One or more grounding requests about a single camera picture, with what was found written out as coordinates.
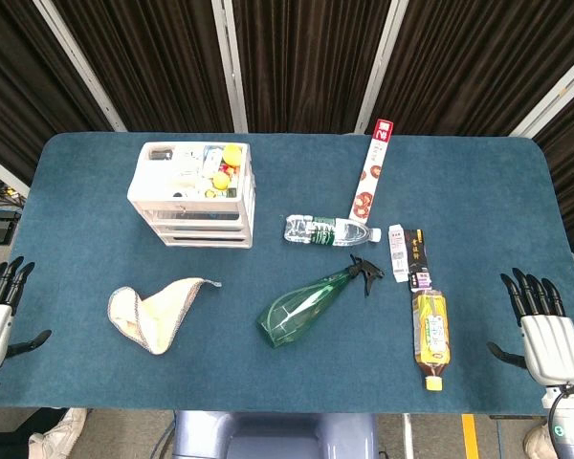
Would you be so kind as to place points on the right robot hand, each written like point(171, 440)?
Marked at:
point(552, 344)

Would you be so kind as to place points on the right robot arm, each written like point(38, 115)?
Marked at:
point(571, 425)

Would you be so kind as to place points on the white storage drawer organizer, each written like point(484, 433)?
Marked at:
point(191, 225)

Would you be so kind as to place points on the white shoe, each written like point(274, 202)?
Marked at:
point(59, 435)
point(538, 442)

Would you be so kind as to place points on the tea bottle yellow label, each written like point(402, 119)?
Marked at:
point(433, 330)

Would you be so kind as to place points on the blue felt table cover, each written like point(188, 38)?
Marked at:
point(483, 201)

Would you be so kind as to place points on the black snack packet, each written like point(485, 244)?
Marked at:
point(418, 255)

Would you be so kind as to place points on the small white carton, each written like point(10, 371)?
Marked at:
point(398, 255)

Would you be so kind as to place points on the clear water bottle green label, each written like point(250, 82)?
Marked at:
point(330, 232)

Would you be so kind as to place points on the long red white box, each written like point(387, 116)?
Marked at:
point(370, 167)

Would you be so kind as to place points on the green spray bottle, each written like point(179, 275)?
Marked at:
point(296, 308)

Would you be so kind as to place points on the blue-grey robot torso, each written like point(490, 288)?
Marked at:
point(272, 435)

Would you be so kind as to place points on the dark brown curtain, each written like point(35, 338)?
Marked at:
point(306, 62)

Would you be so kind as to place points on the white aluminium frame post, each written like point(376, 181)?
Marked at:
point(79, 64)
point(552, 91)
point(380, 67)
point(2, 172)
point(229, 67)

